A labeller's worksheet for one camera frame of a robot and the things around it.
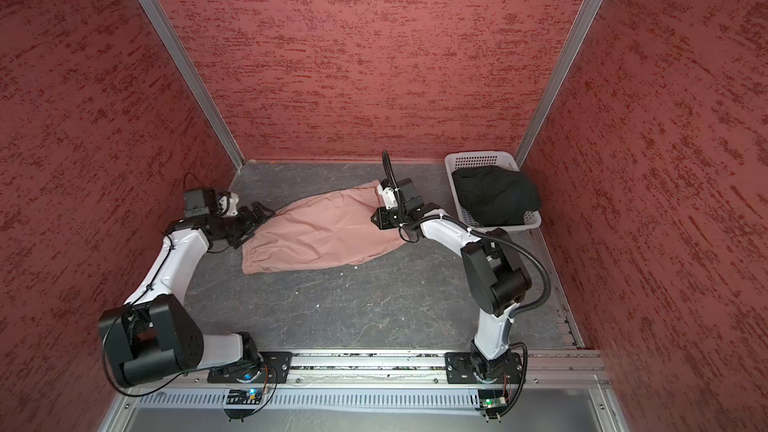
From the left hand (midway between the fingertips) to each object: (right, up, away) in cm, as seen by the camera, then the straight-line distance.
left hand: (266, 226), depth 85 cm
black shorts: (+71, +9, +10) cm, 72 cm away
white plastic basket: (+78, +23, +28) cm, 86 cm away
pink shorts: (+12, -3, +12) cm, 18 cm away
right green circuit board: (+61, -41, -14) cm, 75 cm away
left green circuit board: (+3, -39, -15) cm, 42 cm away
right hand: (+31, 0, +7) cm, 32 cm away
